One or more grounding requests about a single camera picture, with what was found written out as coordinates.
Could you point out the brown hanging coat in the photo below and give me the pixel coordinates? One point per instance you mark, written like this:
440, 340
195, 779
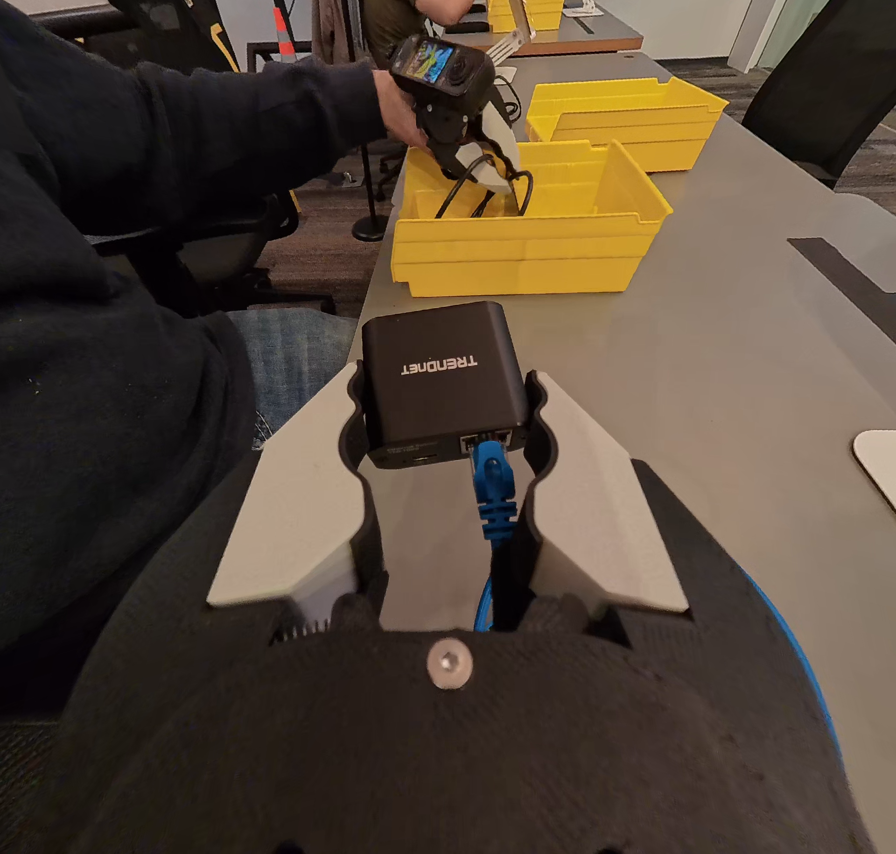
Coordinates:
336, 13

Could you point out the black mesh office chair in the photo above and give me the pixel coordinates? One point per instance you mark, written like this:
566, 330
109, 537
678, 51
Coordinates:
826, 83

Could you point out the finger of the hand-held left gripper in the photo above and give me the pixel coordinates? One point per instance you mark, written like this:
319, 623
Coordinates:
505, 146
472, 164

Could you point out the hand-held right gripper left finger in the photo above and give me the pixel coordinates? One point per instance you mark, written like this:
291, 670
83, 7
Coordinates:
287, 518

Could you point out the person's blue jeans legs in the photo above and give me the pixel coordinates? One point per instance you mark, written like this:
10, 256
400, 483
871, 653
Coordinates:
301, 357

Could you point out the yellow plastic bin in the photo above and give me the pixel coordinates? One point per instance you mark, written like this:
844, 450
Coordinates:
630, 146
532, 10
518, 266

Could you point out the person's left forearm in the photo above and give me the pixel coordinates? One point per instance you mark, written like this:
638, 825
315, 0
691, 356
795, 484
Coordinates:
280, 118

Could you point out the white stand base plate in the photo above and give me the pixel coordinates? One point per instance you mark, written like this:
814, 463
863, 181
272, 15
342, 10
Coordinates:
878, 462

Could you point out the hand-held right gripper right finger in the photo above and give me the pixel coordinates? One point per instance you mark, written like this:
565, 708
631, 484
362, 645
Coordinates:
595, 532

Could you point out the black network switch box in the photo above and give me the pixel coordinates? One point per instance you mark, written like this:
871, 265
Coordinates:
434, 350

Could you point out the person's left hand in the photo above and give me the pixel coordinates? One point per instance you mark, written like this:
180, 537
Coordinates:
395, 115

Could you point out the orange traffic cone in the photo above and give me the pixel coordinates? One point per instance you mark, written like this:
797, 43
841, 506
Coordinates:
283, 41

